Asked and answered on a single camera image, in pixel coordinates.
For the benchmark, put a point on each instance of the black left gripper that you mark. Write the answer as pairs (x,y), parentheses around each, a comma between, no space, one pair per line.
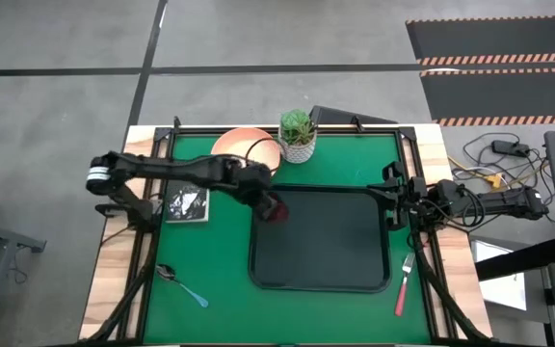
(253,180)

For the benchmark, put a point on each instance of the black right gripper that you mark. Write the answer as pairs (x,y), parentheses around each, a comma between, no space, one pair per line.
(414,195)

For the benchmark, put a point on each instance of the red faceted cup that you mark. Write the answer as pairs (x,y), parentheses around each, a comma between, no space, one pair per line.
(280,213)

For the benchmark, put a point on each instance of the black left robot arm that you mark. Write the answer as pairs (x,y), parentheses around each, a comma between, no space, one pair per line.
(176,168)

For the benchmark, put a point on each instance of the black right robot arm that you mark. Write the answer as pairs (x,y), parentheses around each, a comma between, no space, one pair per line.
(509,202)

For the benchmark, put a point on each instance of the black plastic tray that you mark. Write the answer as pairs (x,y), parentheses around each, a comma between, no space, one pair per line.
(325,241)

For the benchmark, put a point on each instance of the succulent in white patterned pot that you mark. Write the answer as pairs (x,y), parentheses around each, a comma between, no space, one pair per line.
(298,132)

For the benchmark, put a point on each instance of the green table mat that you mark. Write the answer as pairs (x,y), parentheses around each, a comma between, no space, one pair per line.
(210,260)

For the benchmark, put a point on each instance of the black angled panel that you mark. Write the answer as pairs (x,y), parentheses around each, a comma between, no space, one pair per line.
(340,115)

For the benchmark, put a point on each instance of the yellow plug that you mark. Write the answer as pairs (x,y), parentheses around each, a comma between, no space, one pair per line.
(494,181)

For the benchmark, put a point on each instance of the black power adapter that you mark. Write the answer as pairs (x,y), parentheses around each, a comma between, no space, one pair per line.
(509,147)

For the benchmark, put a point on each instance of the black slanted bar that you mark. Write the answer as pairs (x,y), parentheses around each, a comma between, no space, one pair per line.
(518,260)

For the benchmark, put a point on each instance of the white sheet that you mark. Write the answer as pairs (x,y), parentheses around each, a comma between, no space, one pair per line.
(504,289)

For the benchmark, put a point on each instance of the black hazard striped floor mat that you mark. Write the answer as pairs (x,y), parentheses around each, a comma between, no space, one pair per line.
(494,36)
(504,94)

